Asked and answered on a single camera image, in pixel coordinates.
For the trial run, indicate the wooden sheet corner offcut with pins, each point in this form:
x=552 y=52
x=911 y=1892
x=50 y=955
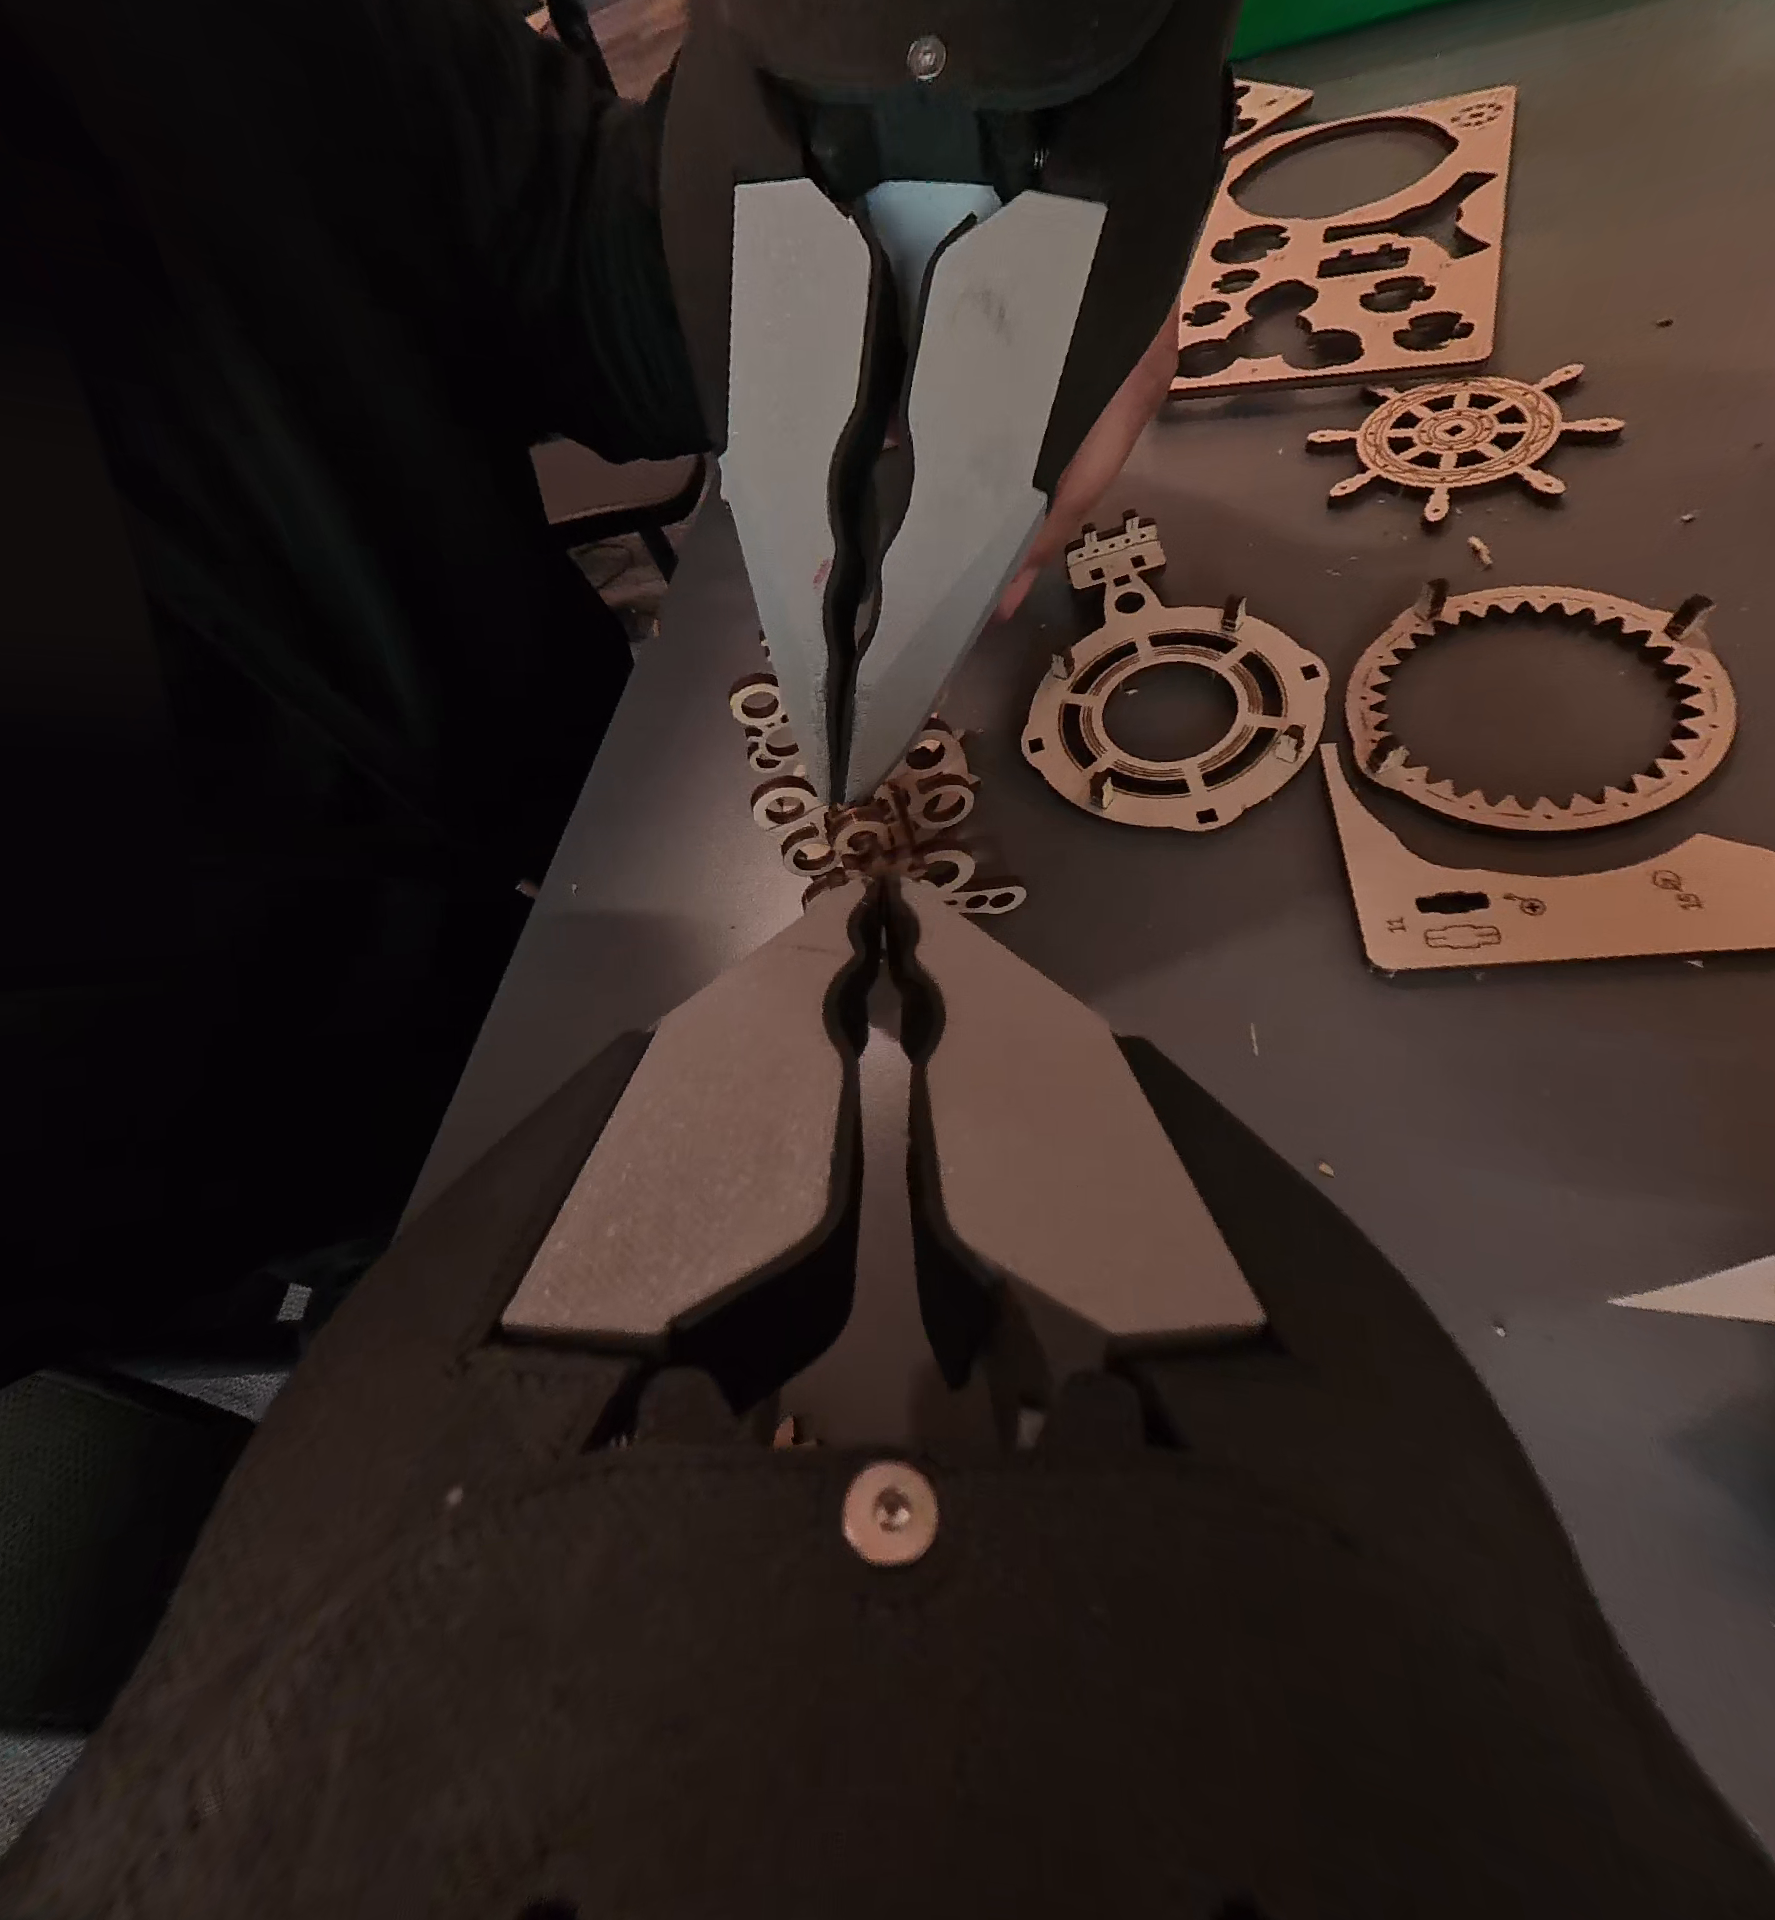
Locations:
x=1577 y=900

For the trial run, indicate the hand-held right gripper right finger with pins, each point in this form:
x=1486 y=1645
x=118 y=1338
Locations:
x=1068 y=1184

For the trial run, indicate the wooden ship wheel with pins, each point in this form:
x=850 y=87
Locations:
x=1371 y=435

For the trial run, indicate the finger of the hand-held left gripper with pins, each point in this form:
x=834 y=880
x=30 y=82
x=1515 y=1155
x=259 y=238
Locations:
x=978 y=451
x=790 y=419

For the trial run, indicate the black office chair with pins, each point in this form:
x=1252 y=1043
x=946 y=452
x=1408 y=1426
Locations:
x=76 y=1529

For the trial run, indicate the round wooden frame with stem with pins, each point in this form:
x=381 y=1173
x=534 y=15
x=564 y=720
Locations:
x=1113 y=555

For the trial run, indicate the person's left hand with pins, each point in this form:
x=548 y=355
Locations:
x=1113 y=435

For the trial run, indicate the punched-out wooden parts sheet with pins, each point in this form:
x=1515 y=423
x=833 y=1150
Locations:
x=1486 y=166

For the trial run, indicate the wooden ringed model assembly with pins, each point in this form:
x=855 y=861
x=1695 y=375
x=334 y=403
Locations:
x=826 y=840

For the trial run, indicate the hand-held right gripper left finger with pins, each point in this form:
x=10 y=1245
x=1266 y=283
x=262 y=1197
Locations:
x=692 y=1184

